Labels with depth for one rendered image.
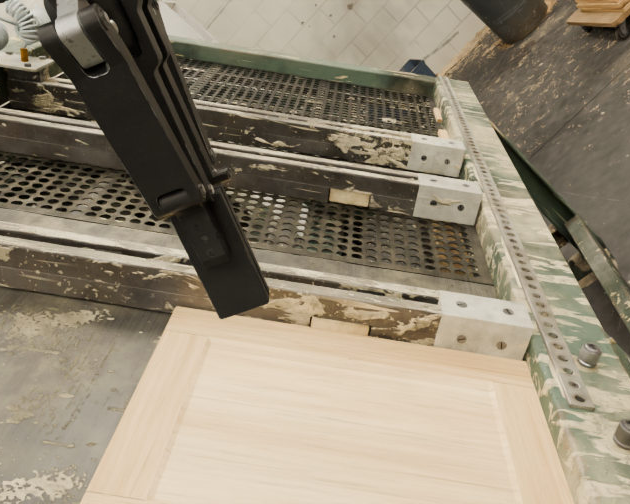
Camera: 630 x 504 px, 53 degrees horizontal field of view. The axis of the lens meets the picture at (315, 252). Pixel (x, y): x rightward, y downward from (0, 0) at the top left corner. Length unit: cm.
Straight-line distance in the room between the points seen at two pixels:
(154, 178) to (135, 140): 2
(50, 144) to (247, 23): 468
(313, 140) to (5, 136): 65
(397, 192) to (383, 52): 480
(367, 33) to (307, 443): 544
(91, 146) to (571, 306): 93
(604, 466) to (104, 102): 64
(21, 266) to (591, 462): 75
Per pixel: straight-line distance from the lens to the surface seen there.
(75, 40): 27
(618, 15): 392
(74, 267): 92
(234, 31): 597
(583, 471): 76
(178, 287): 88
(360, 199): 128
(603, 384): 89
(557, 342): 92
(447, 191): 127
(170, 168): 29
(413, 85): 223
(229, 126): 153
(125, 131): 29
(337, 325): 87
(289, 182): 127
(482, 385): 86
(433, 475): 73
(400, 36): 606
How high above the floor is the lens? 144
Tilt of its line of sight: 16 degrees down
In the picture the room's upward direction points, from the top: 49 degrees counter-clockwise
